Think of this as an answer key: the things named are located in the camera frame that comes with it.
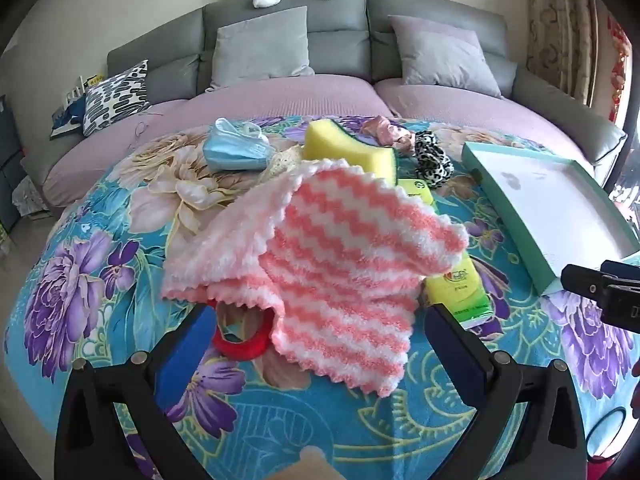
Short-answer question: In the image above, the thin dark cable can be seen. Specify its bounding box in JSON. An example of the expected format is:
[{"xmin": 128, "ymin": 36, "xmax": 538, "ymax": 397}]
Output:
[{"xmin": 131, "ymin": 109, "xmax": 167, "ymax": 138}]

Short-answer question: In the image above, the pink satin scrunchie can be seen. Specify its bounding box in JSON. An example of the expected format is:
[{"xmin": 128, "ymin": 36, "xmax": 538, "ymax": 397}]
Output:
[{"xmin": 361, "ymin": 115, "xmax": 416, "ymax": 153}]

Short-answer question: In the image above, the white lace cloth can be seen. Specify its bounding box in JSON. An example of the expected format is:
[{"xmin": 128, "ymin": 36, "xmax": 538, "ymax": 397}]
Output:
[{"xmin": 12, "ymin": 175, "xmax": 51, "ymax": 221}]

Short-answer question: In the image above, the dark cabinet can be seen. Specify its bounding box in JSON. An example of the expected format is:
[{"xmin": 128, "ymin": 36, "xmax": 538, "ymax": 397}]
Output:
[{"xmin": 0, "ymin": 95, "xmax": 26, "ymax": 231}]

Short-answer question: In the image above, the floral blanket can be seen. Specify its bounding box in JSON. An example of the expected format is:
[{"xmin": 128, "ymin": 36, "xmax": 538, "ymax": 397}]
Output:
[{"xmin": 5, "ymin": 115, "xmax": 640, "ymax": 480}]

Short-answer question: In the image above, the grey pillow with pink band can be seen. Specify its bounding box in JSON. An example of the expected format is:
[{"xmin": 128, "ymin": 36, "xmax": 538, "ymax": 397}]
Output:
[{"xmin": 387, "ymin": 15, "xmax": 503, "ymax": 98}]

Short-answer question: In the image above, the red hanging decoration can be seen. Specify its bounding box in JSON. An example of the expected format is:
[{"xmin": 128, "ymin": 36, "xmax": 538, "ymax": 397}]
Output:
[{"xmin": 607, "ymin": 15, "xmax": 633, "ymax": 126}]

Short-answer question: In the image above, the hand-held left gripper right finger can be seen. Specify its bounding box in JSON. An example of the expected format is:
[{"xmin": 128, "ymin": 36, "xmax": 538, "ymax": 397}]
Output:
[{"xmin": 424, "ymin": 303, "xmax": 588, "ymax": 480}]

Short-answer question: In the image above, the pink white striped towel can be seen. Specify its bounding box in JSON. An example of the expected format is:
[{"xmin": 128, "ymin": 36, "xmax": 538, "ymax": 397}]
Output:
[{"xmin": 161, "ymin": 159, "xmax": 470, "ymax": 398}]

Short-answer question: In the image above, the yellow sponge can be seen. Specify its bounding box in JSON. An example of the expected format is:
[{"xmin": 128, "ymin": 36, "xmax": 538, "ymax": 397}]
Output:
[{"xmin": 304, "ymin": 120, "xmax": 398, "ymax": 183}]

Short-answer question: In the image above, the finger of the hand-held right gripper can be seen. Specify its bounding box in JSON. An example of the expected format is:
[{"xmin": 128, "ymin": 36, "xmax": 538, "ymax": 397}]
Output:
[
  {"xmin": 560, "ymin": 262, "xmax": 640, "ymax": 326},
  {"xmin": 601, "ymin": 259, "xmax": 640, "ymax": 291}
]

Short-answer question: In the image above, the leopard print scrunchie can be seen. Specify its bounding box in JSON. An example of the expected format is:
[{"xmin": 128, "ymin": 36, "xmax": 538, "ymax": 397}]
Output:
[{"xmin": 411, "ymin": 130, "xmax": 456, "ymax": 190}]

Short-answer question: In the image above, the teal white cardboard box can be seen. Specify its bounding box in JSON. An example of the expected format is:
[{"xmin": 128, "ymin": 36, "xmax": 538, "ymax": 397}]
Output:
[{"xmin": 460, "ymin": 141, "xmax": 640, "ymax": 296}]

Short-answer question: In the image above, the pink ribbed sofa cover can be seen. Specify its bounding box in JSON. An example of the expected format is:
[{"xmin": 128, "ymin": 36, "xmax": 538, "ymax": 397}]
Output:
[
  {"xmin": 42, "ymin": 74, "xmax": 396, "ymax": 208},
  {"xmin": 375, "ymin": 79, "xmax": 613, "ymax": 161}
]

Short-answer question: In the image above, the black white patterned pillow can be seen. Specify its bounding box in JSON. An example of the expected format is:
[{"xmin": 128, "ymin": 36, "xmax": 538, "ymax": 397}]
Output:
[{"xmin": 82, "ymin": 59, "xmax": 152, "ymax": 137}]

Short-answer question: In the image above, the grey sofa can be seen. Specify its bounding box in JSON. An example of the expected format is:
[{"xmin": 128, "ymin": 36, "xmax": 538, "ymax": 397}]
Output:
[{"xmin": 20, "ymin": 0, "xmax": 628, "ymax": 211}]

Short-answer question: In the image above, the blue patterned pillow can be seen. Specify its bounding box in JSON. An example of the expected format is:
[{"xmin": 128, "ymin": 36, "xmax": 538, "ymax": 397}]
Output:
[{"xmin": 50, "ymin": 95, "xmax": 88, "ymax": 140}]

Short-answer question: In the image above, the plain grey pillow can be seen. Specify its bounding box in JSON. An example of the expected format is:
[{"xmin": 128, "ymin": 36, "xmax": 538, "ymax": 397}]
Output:
[{"xmin": 209, "ymin": 6, "xmax": 315, "ymax": 92}]

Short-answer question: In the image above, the yellow green tissue packet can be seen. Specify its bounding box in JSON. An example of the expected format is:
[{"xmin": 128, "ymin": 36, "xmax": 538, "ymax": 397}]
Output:
[
  {"xmin": 397, "ymin": 177, "xmax": 436, "ymax": 208},
  {"xmin": 424, "ymin": 255, "xmax": 493, "ymax": 331}
]

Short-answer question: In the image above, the blue face mask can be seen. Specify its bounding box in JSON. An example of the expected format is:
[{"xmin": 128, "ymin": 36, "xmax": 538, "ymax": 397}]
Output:
[{"xmin": 202, "ymin": 117, "xmax": 276, "ymax": 173}]

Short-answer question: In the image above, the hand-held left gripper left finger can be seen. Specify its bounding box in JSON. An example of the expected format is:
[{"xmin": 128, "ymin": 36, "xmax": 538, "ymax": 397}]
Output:
[{"xmin": 54, "ymin": 304, "xmax": 221, "ymax": 480}]

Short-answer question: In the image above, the beige patterned curtain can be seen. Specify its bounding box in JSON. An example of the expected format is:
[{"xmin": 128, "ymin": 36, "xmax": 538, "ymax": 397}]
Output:
[{"xmin": 522, "ymin": 0, "xmax": 601, "ymax": 106}]

